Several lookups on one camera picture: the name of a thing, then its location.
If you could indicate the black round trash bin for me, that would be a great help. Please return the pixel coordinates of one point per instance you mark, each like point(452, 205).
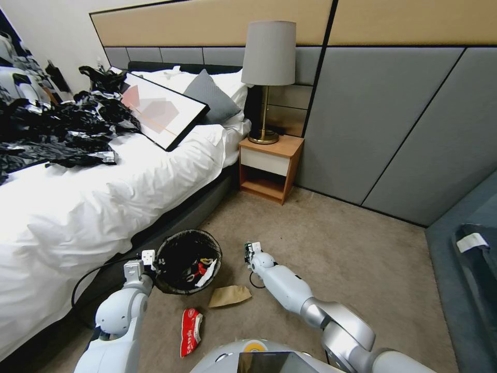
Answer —
point(176, 248)

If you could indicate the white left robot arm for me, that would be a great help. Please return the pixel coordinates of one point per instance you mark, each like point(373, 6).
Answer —
point(116, 311)

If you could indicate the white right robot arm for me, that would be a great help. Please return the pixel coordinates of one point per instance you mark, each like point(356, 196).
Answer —
point(287, 287)

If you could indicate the brown paper bag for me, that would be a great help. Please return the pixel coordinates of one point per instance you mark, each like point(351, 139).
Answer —
point(229, 296)

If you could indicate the red white wrapper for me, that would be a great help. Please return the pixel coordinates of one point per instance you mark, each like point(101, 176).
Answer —
point(202, 268)

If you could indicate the white paper scrap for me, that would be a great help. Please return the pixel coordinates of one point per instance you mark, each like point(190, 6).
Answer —
point(205, 277)

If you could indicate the crushed red white carton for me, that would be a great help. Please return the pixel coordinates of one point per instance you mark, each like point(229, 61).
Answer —
point(190, 330)

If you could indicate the white duvet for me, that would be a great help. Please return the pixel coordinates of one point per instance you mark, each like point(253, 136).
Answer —
point(97, 206)

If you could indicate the wooden nightstand white drawer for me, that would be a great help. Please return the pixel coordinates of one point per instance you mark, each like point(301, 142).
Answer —
point(268, 159)

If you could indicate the white robot front shell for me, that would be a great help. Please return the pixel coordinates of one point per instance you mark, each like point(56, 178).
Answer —
point(217, 357)

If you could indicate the white mattress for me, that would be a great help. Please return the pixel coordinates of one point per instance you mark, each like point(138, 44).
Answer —
point(237, 136)

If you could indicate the black framed pink picture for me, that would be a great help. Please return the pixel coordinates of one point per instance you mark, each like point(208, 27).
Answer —
point(163, 112)

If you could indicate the grey quilted pillow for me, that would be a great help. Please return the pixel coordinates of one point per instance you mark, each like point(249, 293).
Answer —
point(217, 97)

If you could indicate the black plastic bags pile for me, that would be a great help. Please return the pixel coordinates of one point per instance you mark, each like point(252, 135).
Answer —
point(66, 128)

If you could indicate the white pillow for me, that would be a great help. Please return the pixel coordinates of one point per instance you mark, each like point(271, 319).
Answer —
point(233, 87)
point(171, 79)

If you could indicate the blue grey sofa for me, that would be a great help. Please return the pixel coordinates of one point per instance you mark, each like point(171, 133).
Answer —
point(442, 272)

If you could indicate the grey shade brass lamp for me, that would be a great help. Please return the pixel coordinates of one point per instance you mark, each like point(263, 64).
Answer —
point(268, 54)

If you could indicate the black case white label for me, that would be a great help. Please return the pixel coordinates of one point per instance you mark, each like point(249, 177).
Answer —
point(479, 272)

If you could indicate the black white equipment clutter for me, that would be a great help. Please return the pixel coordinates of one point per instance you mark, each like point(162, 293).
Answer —
point(23, 74)

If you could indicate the left pale wrist camera box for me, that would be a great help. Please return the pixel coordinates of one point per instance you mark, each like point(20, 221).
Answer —
point(149, 258)

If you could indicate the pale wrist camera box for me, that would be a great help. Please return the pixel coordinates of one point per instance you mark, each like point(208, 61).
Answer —
point(149, 258)
point(257, 247)

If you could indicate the right pale wrist camera box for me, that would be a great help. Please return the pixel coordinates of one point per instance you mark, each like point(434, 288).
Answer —
point(257, 247)

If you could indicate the dark grey bed frame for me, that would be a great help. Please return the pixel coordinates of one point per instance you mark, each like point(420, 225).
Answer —
point(186, 217)

